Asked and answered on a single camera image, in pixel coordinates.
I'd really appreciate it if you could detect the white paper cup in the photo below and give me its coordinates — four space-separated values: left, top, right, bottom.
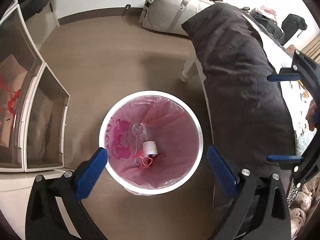
143 141 158 157

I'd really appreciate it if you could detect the clear plastic blister package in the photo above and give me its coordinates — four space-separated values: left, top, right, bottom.
132 123 147 164

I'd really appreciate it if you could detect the white trash bin pink liner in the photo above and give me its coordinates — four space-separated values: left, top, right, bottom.
99 90 203 196

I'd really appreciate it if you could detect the person's right hand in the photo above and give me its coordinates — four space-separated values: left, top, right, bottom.
305 99 318 131

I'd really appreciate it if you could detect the houndstooth grey bed cover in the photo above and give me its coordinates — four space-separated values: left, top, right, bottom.
240 10 320 208

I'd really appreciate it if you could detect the dark grey mattress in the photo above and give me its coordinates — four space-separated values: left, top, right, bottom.
182 3 295 175

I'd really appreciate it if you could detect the tall black fabric bag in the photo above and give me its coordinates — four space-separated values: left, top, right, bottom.
281 14 308 45

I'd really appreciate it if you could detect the pink clothes pile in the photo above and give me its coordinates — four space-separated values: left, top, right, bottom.
259 5 277 21

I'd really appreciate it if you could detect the white bed leg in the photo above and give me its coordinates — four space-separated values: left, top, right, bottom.
181 51 199 82

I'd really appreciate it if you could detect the white drawer storage unit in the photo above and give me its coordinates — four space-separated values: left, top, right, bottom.
1 2 70 172

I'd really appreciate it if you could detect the grey zip storage bag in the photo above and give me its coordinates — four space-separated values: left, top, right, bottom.
139 0 215 36

